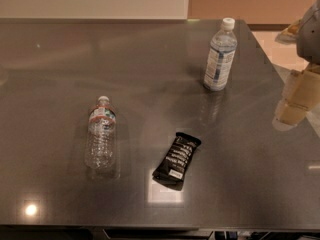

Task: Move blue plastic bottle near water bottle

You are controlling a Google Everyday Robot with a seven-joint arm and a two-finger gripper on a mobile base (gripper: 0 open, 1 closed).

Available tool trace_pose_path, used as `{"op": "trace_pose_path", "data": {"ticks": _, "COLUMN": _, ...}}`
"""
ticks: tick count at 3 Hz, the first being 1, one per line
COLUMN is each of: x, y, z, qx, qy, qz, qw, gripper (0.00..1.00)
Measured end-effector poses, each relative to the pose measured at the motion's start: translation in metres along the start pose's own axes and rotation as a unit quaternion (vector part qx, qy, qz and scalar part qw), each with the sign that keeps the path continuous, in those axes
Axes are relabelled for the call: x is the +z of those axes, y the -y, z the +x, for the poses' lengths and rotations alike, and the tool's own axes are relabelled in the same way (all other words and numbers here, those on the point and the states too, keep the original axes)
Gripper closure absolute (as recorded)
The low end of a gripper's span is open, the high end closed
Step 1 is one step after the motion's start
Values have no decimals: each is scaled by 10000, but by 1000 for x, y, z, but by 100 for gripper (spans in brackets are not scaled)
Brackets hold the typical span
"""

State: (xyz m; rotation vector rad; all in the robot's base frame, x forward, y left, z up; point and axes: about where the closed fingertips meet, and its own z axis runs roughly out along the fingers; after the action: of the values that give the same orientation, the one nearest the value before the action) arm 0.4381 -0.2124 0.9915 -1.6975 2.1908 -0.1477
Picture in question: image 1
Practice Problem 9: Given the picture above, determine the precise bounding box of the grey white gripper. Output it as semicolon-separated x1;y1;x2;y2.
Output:
272;0;320;131

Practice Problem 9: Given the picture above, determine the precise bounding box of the blue label plastic bottle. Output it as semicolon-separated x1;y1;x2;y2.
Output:
203;18;237;91

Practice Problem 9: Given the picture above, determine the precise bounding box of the clear water bottle red label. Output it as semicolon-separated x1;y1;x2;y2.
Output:
85;96;116;170

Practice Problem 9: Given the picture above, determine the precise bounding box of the black snack bar wrapper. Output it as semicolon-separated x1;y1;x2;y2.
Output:
152;132;201;185

